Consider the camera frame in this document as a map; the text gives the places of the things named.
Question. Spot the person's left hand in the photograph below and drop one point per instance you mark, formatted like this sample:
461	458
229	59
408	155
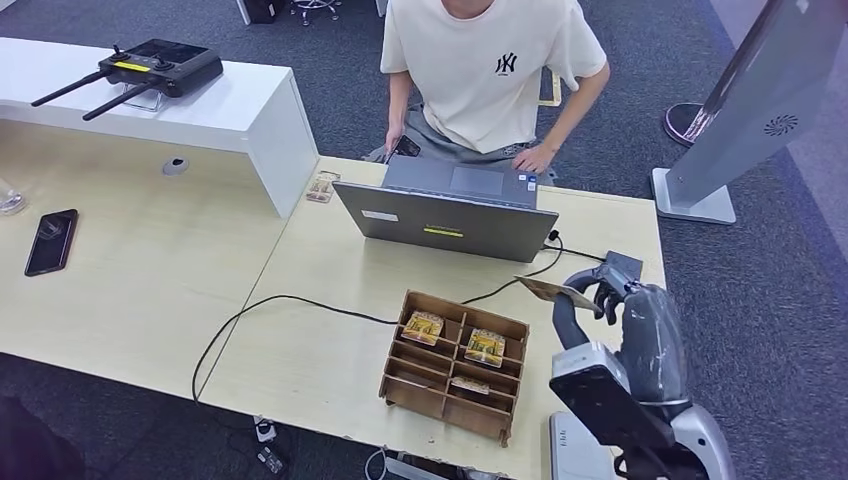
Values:
535	159

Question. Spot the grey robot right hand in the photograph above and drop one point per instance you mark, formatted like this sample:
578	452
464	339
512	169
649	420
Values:
656	344

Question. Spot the round dark stand base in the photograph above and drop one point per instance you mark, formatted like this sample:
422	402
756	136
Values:
682	120

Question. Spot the brown wooden card organizer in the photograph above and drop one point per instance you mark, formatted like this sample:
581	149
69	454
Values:
424	387

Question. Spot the person's right hand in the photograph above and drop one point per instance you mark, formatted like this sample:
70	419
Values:
395	136

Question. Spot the office chair base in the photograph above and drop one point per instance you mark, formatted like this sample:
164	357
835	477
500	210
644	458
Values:
316	6

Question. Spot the person's right forearm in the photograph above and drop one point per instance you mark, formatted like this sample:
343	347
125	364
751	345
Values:
399	99

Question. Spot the white desk shelf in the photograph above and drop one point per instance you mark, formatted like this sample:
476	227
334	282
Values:
218	112

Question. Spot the grey kiosk stand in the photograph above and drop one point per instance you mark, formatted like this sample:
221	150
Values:
768	93

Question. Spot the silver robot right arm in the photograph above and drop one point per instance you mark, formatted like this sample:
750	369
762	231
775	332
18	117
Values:
702	437

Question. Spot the black remote controller with antennas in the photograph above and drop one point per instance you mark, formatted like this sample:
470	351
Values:
166	66

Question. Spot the black box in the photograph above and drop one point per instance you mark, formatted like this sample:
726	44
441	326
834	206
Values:
260	9

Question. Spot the person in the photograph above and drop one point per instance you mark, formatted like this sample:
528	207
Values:
484	79

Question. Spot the person's left forearm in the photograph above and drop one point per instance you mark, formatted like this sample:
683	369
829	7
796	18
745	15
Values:
576	109

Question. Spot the grey laptop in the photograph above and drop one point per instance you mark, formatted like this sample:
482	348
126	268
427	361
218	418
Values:
450	225

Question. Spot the black phone with glossy screen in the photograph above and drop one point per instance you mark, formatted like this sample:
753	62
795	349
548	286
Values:
407	147

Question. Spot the pale device with QR label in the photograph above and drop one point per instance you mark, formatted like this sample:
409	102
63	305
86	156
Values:
573	457

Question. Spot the black smartphone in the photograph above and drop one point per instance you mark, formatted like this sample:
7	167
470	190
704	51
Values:
50	242

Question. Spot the clear glass object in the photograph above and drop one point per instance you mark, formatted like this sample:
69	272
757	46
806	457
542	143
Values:
10	200

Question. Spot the clear controller stand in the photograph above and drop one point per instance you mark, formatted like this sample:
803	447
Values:
147	100

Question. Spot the yellow ID card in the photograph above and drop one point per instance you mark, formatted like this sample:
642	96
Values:
553	291

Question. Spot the white power adapter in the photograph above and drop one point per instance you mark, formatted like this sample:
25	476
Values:
265	429

